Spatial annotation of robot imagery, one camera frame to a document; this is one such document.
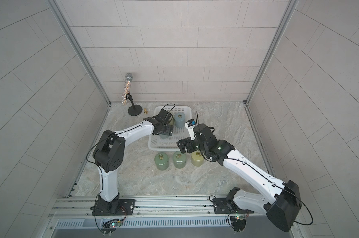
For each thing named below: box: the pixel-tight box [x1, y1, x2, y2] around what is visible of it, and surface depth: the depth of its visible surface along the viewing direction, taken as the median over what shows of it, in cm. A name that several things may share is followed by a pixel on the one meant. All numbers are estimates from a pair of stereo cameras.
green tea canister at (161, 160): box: [154, 151, 170, 171], surface depth 81 cm
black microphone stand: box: [125, 92, 143, 117], surface depth 111 cm
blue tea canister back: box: [174, 112, 186, 128], surface depth 99 cm
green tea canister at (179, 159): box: [172, 150, 187, 169], surface depth 82 cm
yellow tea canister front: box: [190, 150, 205, 167], surface depth 82 cm
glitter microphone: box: [121, 72, 134, 106], surface depth 95 cm
